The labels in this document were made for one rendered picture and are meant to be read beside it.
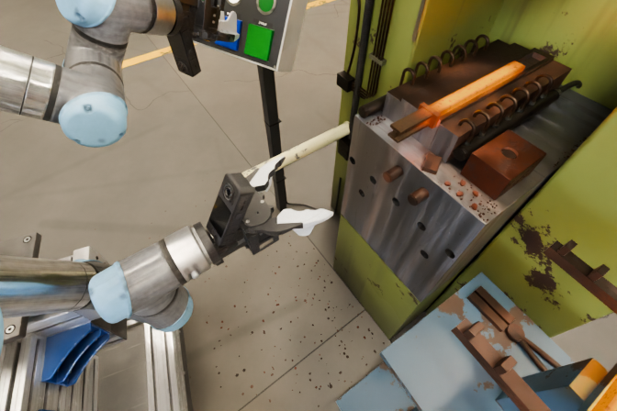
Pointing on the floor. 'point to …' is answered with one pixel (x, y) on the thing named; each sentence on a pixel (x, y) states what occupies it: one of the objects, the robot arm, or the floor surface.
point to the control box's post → (272, 129)
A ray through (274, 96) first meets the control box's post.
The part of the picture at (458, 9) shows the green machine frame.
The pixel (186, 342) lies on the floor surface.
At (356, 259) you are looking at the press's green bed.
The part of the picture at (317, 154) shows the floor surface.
